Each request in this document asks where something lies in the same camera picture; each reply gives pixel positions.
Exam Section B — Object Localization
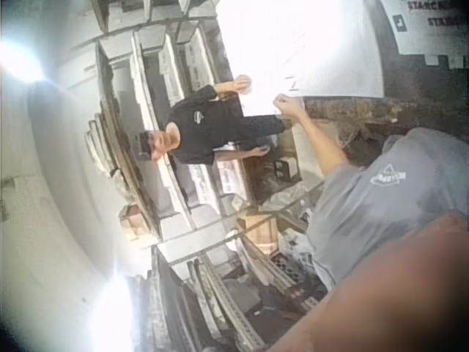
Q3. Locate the white printed carton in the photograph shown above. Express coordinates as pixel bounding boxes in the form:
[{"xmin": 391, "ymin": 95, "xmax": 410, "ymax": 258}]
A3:
[{"xmin": 379, "ymin": 0, "xmax": 469, "ymax": 70}]

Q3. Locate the dark wooden workbench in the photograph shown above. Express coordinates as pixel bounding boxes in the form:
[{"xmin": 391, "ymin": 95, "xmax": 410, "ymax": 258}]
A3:
[{"xmin": 303, "ymin": 95, "xmax": 469, "ymax": 155}]

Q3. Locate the black electrical box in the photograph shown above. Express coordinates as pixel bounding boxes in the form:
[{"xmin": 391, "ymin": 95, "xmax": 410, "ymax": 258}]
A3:
[{"xmin": 273, "ymin": 157, "xmax": 300, "ymax": 181}]

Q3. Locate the person's left hand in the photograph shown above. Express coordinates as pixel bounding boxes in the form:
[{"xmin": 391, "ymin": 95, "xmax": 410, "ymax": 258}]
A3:
[{"xmin": 273, "ymin": 93, "xmax": 307, "ymax": 120}]

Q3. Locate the large white board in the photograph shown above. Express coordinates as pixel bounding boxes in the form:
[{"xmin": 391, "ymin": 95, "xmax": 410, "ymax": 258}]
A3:
[{"xmin": 215, "ymin": 0, "xmax": 385, "ymax": 119}]

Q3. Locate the small brown cardboard box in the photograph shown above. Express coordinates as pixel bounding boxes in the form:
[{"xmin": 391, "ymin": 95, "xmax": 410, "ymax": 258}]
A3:
[{"xmin": 118, "ymin": 204, "xmax": 158, "ymax": 243}]

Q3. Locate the heap of slotted metal rails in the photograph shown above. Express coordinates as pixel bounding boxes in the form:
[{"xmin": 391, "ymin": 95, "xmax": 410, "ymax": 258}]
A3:
[{"xmin": 145, "ymin": 237, "xmax": 320, "ymax": 352}]

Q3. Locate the shelf rack with white boxes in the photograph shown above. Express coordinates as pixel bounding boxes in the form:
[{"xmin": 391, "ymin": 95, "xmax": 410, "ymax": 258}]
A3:
[{"xmin": 83, "ymin": 0, "xmax": 259, "ymax": 243}]

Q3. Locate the brown taped cardboard box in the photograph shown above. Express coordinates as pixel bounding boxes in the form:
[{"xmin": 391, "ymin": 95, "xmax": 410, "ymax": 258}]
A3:
[{"xmin": 235, "ymin": 212, "xmax": 280, "ymax": 254}]

